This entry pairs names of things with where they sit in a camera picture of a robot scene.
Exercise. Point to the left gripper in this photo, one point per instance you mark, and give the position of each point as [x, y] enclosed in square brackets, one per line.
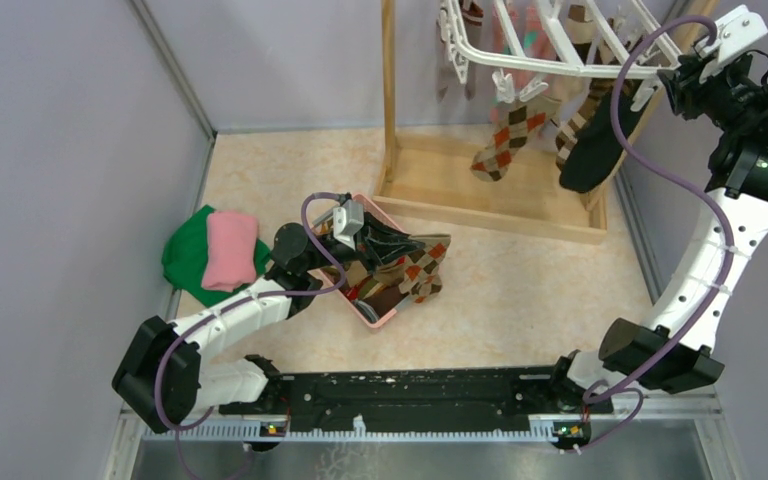
[377, 243]

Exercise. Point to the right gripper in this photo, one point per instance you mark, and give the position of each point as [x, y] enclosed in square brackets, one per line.
[682, 82]

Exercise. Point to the beige argyle sock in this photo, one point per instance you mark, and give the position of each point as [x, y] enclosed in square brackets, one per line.
[518, 124]
[420, 278]

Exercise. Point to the black sock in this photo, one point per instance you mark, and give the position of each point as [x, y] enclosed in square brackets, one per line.
[594, 156]

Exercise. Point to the white clip hanger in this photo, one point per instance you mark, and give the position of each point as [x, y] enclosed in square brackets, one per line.
[621, 24]

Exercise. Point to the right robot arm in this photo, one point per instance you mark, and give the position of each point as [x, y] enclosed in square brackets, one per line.
[671, 349]

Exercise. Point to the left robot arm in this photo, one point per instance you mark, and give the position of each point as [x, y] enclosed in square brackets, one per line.
[167, 372]

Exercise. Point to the striped socks in basket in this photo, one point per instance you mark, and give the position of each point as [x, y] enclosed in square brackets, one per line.
[373, 295]

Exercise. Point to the pink plastic basket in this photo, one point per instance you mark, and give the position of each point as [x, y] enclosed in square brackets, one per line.
[322, 226]

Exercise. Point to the pink sock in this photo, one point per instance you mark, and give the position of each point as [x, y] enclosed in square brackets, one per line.
[500, 44]
[536, 42]

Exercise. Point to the pink folded cloth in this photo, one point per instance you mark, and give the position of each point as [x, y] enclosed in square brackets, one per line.
[231, 244]

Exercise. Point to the wooden rack stand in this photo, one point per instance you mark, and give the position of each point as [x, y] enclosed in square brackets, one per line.
[428, 177]

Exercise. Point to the maroon striped sock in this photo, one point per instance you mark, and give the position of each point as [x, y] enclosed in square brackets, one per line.
[473, 17]
[445, 72]

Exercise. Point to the green cloth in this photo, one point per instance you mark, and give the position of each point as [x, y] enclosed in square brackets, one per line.
[184, 259]

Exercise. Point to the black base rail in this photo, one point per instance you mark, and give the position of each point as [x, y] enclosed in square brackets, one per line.
[507, 404]

